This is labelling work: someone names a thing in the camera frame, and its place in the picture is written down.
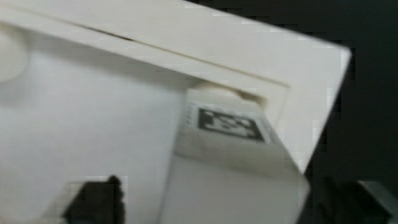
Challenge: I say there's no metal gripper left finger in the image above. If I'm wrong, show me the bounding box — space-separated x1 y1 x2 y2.
62 176 126 224

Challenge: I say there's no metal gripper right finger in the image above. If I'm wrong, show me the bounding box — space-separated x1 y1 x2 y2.
323 179 398 224

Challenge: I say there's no white leg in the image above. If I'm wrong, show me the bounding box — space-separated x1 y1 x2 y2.
160 83 309 224

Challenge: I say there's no white square tabletop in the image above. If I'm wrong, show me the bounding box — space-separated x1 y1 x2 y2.
0 6 291 224

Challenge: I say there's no white L-shaped fence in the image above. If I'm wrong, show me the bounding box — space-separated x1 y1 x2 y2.
0 0 352 168

